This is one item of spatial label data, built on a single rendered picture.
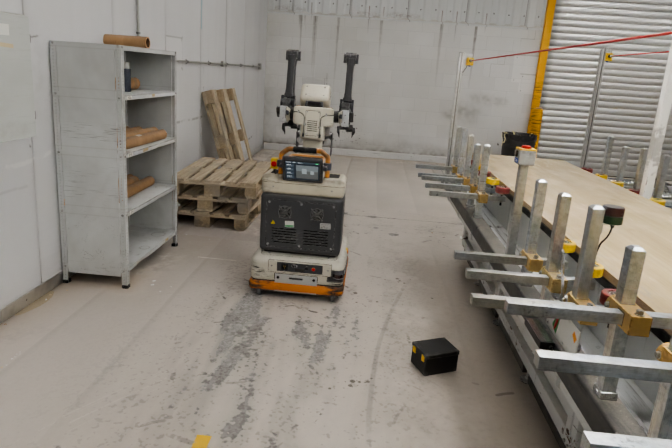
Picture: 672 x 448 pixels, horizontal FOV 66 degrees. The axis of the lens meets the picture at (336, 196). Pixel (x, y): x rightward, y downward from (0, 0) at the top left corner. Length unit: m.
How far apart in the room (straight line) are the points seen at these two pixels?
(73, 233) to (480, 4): 7.70
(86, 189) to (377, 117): 6.64
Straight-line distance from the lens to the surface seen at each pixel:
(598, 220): 1.69
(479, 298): 1.63
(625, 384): 1.90
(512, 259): 2.16
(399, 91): 9.46
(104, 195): 3.59
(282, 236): 3.45
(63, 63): 3.60
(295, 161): 3.23
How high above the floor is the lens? 1.49
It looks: 13 degrees down
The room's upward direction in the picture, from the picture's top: 4 degrees clockwise
